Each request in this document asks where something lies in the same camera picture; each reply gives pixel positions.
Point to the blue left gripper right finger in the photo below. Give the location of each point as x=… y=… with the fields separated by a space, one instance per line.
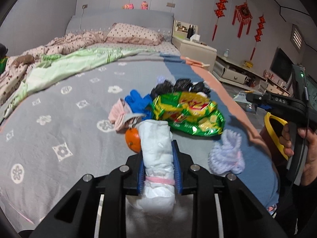
x=177 y=168

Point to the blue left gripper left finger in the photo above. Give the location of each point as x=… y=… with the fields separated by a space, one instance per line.
x=141 y=177

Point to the orange mandarin fruit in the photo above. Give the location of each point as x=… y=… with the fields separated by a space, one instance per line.
x=133 y=140

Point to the green yellow chip bag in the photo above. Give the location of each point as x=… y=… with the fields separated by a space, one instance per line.
x=190 y=113

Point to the blue rubber glove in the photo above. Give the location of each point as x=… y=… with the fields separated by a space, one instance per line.
x=139 y=104

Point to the black plastic bag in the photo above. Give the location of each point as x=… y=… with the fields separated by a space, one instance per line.
x=161 y=89
x=186 y=85

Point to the right hand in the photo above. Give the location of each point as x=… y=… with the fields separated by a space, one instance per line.
x=309 y=172

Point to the black television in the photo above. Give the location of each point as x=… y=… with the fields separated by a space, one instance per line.
x=282 y=65

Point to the lavender knitted sock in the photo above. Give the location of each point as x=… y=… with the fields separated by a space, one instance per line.
x=226 y=156
x=160 y=79

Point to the pink grey sock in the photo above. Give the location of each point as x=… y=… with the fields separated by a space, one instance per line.
x=122 y=117

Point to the yellow toy on stand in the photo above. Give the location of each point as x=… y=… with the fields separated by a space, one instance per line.
x=248 y=64

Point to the white tv stand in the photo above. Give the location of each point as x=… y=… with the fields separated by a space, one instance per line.
x=229 y=72

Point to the small white bottle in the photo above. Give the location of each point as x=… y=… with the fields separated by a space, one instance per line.
x=226 y=53

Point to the red chinese knot right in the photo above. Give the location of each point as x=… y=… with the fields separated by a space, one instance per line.
x=259 y=33

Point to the red chinese knot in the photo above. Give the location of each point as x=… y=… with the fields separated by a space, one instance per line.
x=259 y=33
x=243 y=16
x=219 y=12

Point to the grey flower pattern blanket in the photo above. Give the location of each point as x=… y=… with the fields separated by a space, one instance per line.
x=57 y=135

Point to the beige bedside cabinet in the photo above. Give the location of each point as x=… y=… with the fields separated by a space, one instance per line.
x=195 y=51

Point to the red chinese knot centre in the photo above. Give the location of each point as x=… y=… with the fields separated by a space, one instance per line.
x=243 y=16

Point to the white tissue box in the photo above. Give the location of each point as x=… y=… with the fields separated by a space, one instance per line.
x=195 y=38

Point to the black thermos bottle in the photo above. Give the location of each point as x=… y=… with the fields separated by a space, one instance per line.
x=190 y=31

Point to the red chinese knot left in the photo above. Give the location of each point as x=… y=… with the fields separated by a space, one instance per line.
x=219 y=12

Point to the green floral quilt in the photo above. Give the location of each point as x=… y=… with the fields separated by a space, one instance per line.
x=48 y=73

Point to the pink dotted pillow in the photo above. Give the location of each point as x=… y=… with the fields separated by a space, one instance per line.
x=133 y=34

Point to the grey bed headboard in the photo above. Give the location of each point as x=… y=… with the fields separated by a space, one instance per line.
x=160 y=21

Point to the pink doll toy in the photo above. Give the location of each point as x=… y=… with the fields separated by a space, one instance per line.
x=144 y=5
x=128 y=6

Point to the pink dotted duvet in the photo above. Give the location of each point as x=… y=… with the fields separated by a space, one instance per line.
x=18 y=67

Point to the green orange folded quilt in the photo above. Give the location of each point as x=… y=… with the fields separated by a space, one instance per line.
x=3 y=63

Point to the black cushion on quilt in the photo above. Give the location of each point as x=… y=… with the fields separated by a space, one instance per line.
x=3 y=51

